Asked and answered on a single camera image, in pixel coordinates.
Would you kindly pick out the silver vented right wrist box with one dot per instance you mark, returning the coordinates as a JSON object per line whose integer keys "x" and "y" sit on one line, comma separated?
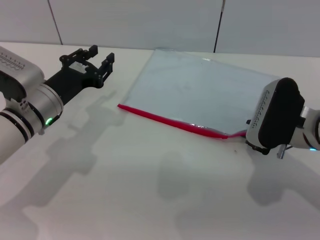
{"x": 272, "y": 112}

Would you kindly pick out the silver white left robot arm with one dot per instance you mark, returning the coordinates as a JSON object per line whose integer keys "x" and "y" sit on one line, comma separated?
{"x": 47, "y": 102}

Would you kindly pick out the black vertical pole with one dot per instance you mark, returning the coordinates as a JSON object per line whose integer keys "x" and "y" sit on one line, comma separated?
{"x": 218, "y": 30}

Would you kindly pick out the silver vented wrist box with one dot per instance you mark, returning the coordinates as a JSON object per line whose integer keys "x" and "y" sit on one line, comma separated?
{"x": 20, "y": 65}
{"x": 272, "y": 112}

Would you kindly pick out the silver vented left wrist box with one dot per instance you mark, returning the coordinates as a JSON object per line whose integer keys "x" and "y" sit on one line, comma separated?
{"x": 20, "y": 65}

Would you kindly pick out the silver metal bolt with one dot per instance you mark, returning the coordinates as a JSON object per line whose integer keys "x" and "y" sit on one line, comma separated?
{"x": 281, "y": 151}

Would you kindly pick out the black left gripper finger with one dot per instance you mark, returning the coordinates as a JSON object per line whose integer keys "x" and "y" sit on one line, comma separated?
{"x": 93, "y": 50}
{"x": 107, "y": 65}

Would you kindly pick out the thin grey vertical rod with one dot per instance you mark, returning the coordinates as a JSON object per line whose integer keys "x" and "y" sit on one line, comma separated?
{"x": 55, "y": 22}

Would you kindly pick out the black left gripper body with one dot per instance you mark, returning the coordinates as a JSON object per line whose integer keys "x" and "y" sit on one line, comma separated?
{"x": 72, "y": 81}

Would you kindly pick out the clear red-zip document bag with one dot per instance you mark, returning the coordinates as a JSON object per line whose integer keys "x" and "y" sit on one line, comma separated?
{"x": 195, "y": 90}

